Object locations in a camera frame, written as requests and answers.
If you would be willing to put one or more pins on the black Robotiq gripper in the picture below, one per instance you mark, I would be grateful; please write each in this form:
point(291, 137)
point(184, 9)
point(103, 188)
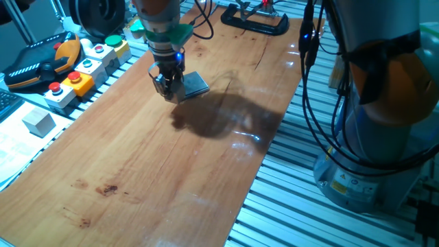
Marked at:
point(169, 65)

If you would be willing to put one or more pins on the dark sleeved person forearm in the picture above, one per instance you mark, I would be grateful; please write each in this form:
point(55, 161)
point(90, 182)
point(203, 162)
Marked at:
point(8, 13)

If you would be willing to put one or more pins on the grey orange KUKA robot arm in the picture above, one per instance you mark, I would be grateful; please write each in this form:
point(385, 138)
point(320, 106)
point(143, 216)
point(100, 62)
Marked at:
point(370, 20)

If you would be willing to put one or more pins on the silver digital pocket scale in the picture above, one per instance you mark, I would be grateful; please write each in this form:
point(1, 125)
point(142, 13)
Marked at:
point(197, 84)

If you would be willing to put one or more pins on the gold foil packet box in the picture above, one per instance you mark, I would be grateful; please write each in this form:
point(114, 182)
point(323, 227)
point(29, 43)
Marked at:
point(127, 32)

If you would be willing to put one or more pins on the yellow box green button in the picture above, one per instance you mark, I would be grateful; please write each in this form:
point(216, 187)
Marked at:
point(113, 40)

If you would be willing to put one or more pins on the white box small red button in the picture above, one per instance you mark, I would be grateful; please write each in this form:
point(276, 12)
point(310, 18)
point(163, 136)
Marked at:
point(101, 53)

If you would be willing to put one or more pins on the white box small green button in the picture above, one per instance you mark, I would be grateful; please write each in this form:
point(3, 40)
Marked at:
point(91, 70)

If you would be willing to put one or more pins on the yellow box red button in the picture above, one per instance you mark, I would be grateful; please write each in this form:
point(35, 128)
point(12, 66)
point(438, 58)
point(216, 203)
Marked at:
point(79, 85)

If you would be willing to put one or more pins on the black filament spool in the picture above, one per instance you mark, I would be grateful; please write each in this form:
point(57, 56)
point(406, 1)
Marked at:
point(97, 17)

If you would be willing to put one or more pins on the black C clamp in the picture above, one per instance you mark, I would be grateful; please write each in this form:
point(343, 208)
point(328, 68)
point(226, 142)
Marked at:
point(254, 27)

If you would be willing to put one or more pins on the white box large red button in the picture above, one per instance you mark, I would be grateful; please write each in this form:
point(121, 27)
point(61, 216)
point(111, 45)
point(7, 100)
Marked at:
point(58, 96)

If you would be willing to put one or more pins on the glossy wooden board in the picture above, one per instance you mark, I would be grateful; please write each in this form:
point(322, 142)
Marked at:
point(137, 192)

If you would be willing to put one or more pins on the orange black teach pendant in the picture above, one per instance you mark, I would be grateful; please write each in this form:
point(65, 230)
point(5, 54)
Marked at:
point(34, 65)

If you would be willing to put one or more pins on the large wooden cube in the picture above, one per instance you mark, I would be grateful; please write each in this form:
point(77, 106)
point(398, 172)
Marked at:
point(38, 121)

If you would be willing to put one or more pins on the black computer keyboard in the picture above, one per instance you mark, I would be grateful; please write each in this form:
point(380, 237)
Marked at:
point(8, 103)

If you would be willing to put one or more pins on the white paper sheets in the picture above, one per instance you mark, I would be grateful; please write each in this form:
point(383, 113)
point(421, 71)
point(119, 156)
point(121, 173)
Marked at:
point(17, 151)

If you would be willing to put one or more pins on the green wrist mount plate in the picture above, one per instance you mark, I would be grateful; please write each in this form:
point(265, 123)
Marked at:
point(178, 34)

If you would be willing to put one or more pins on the grey metal frame strut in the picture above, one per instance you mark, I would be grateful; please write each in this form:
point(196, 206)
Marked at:
point(56, 10)
point(20, 20)

